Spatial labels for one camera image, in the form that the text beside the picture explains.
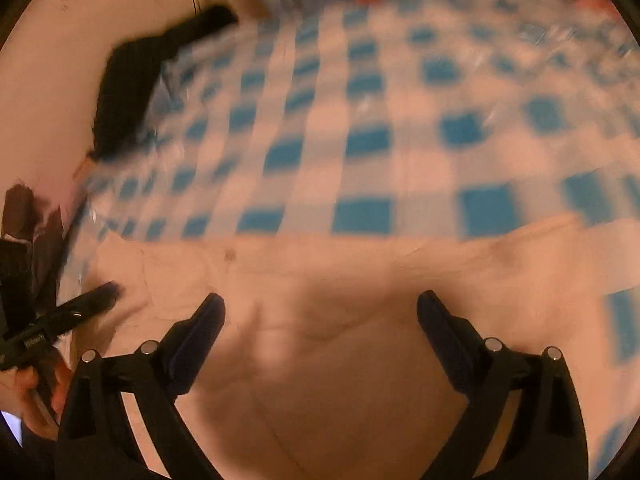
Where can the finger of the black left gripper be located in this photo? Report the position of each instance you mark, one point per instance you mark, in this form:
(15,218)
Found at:
(31,341)

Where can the pink clothes at right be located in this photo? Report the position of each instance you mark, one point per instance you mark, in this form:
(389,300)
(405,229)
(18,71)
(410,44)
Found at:
(602,6)

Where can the pink and brown garment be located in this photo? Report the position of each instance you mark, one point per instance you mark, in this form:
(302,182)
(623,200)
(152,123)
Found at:
(35,234)

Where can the person's left hand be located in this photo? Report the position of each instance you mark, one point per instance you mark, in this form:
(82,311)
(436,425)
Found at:
(42,417)

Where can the black garment by wall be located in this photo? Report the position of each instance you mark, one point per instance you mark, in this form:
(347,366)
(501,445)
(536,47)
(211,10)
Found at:
(131,73)

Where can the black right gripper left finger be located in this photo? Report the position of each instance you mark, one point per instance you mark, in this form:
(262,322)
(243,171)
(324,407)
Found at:
(120,418)

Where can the blue checkered bagged quilt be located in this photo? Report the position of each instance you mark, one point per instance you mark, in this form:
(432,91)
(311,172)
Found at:
(449,119)

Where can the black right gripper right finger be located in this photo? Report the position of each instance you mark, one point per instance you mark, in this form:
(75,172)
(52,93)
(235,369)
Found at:
(522,420)

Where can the white quilted jacket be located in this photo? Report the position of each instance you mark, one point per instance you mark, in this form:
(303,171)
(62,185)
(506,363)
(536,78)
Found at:
(322,370)

